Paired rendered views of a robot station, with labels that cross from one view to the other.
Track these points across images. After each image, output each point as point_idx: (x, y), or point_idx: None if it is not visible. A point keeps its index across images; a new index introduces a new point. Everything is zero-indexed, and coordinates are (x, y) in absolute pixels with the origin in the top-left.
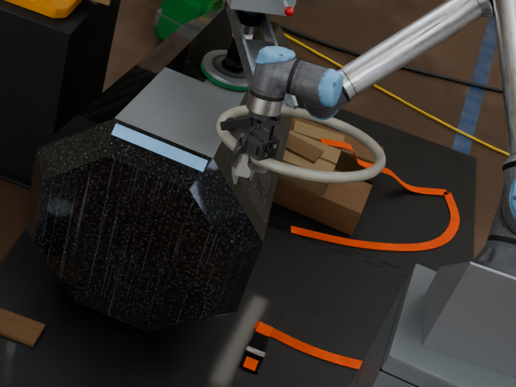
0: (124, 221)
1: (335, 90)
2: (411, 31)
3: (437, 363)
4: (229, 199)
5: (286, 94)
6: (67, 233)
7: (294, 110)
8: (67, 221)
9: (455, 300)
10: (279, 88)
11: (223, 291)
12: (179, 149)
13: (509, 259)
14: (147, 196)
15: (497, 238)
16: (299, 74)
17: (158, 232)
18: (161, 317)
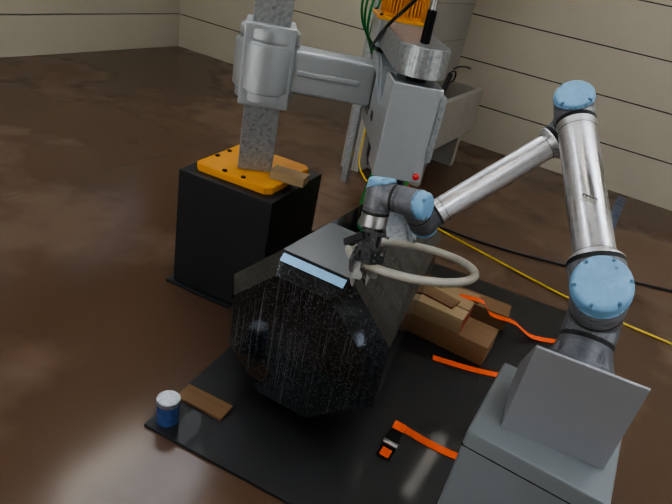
0: (288, 327)
1: (424, 205)
2: (493, 167)
3: (513, 442)
4: (363, 311)
5: (409, 234)
6: (250, 336)
7: (413, 244)
8: (251, 327)
9: (526, 383)
10: (382, 206)
11: (359, 386)
12: (326, 271)
13: (576, 348)
14: (303, 306)
15: (566, 331)
16: (397, 193)
17: (311, 336)
18: (315, 406)
